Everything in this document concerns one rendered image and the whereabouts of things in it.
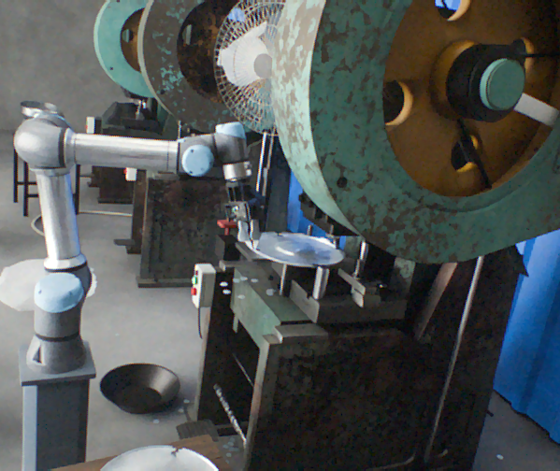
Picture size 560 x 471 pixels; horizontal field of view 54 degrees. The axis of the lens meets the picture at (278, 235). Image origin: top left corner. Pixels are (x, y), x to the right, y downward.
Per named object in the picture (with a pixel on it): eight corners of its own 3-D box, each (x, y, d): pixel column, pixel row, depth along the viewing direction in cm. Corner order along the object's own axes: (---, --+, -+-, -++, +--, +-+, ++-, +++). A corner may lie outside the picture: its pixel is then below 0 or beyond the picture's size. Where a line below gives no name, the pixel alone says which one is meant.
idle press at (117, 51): (88, 210, 430) (98, -29, 379) (73, 180, 513) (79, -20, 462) (262, 213, 501) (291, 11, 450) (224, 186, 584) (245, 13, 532)
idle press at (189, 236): (122, 305, 285) (147, -63, 234) (106, 241, 371) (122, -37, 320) (372, 298, 344) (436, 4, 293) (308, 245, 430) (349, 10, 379)
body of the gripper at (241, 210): (227, 224, 153) (219, 182, 151) (239, 219, 161) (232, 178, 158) (251, 222, 150) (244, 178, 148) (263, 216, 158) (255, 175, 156)
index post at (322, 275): (316, 299, 151) (322, 266, 148) (311, 294, 153) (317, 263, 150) (324, 298, 152) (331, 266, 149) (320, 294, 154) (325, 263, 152)
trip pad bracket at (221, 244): (219, 292, 190) (225, 240, 184) (210, 281, 198) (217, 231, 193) (235, 292, 193) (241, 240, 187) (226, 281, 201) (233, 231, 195)
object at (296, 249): (316, 235, 184) (317, 232, 184) (361, 266, 159) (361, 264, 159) (236, 233, 172) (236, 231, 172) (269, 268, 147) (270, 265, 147)
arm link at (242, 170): (229, 164, 158) (255, 159, 155) (232, 178, 159) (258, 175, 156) (218, 166, 151) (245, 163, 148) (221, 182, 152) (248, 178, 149)
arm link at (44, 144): (0, 121, 124) (216, 140, 133) (15, 116, 134) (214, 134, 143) (3, 171, 127) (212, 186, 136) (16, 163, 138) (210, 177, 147)
